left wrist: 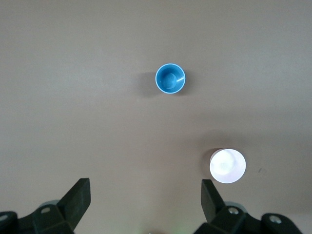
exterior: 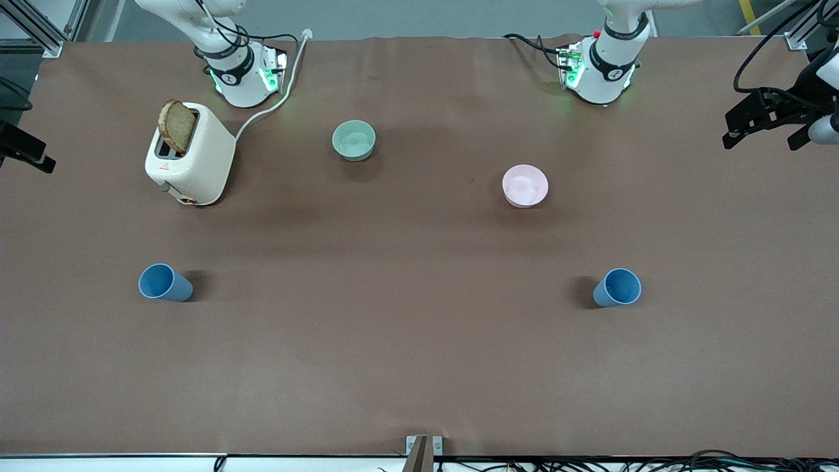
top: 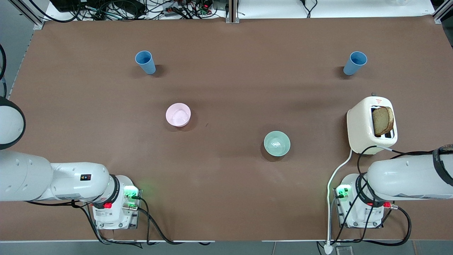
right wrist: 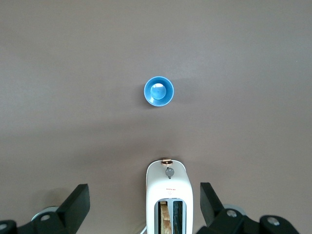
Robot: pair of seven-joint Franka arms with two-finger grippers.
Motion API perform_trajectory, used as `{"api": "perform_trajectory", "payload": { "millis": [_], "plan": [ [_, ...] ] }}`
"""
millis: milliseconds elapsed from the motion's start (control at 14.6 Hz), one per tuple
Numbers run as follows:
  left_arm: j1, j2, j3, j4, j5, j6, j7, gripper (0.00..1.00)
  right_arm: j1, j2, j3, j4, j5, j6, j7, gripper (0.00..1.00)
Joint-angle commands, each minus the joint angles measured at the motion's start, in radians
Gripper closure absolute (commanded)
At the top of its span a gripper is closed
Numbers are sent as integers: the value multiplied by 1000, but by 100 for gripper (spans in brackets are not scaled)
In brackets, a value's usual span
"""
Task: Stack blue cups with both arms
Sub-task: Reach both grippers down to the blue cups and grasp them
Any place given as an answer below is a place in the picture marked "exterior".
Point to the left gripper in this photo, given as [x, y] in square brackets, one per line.
[788, 112]

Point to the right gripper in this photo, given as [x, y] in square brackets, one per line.
[19, 145]

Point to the blue plastic cup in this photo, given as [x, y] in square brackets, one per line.
[618, 288]
[162, 284]

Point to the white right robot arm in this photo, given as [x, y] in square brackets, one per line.
[239, 88]

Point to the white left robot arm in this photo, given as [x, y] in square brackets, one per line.
[606, 82]

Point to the brown bread slice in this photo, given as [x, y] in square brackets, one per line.
[177, 126]

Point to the cream white toaster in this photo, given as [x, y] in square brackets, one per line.
[206, 157]

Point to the pink bowl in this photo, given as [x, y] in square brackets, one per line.
[525, 186]

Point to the green bowl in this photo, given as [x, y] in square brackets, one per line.
[354, 140]

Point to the brown table mat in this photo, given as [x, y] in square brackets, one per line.
[393, 341]

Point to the aluminium frame profile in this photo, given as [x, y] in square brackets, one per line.
[39, 29]
[803, 29]

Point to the metal bracket with post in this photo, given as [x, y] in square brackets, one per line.
[423, 452]

